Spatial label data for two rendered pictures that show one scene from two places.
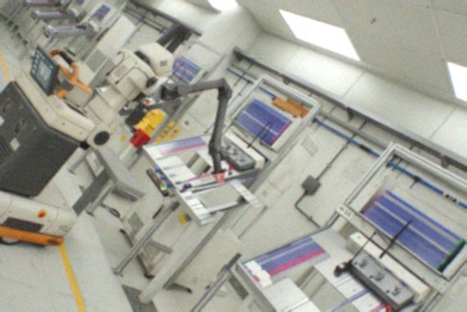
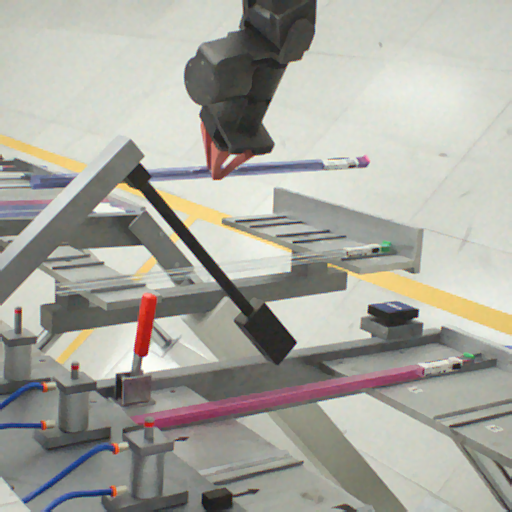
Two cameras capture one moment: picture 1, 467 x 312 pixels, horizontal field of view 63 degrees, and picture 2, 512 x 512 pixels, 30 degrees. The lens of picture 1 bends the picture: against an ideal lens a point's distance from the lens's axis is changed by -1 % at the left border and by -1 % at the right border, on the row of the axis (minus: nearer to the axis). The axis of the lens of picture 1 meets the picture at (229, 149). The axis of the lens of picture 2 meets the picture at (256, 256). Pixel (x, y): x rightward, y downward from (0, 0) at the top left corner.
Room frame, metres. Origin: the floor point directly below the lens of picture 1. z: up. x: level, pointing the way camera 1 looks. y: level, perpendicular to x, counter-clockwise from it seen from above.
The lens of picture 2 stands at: (3.53, 0.35, 1.56)
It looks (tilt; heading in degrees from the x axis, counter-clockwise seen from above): 34 degrees down; 206
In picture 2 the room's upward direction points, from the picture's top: 38 degrees counter-clockwise
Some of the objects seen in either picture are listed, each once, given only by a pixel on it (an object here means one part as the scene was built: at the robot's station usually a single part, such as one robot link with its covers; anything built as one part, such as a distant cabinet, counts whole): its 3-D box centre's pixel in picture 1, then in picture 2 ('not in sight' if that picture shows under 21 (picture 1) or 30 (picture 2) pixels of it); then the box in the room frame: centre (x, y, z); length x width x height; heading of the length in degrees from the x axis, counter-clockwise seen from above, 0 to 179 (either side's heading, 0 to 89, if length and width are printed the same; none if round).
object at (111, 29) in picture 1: (87, 43); not in sight; (6.78, 3.10, 0.95); 1.36 x 0.82 x 1.90; 133
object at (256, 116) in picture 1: (265, 123); not in sight; (3.25, -0.09, 1.52); 0.51 x 0.13 x 0.27; 43
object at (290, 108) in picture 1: (295, 111); not in sight; (3.54, -0.23, 1.82); 0.68 x 0.30 x 0.20; 43
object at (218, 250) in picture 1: (178, 234); not in sight; (3.38, -0.14, 0.31); 0.70 x 0.65 x 0.62; 43
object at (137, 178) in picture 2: not in sight; (135, 175); (3.09, 0.12, 1.33); 0.01 x 0.01 x 0.01; 43
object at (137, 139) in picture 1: (118, 164); not in sight; (3.58, 0.69, 0.39); 0.24 x 0.24 x 0.78; 43
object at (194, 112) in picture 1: (162, 115); not in sight; (4.45, 0.84, 0.95); 1.35 x 0.82 x 1.90; 133
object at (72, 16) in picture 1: (70, 26); not in sight; (7.83, 4.10, 0.95); 1.37 x 0.82 x 1.90; 133
